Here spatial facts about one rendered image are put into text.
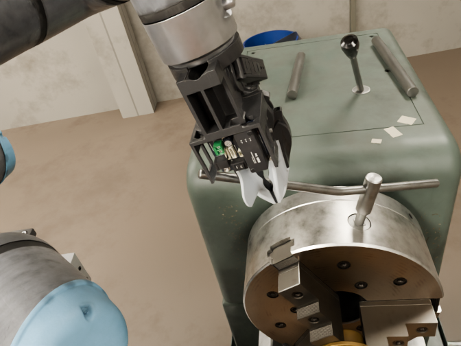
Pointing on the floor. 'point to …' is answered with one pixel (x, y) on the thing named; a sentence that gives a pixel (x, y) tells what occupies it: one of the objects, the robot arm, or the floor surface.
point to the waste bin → (271, 38)
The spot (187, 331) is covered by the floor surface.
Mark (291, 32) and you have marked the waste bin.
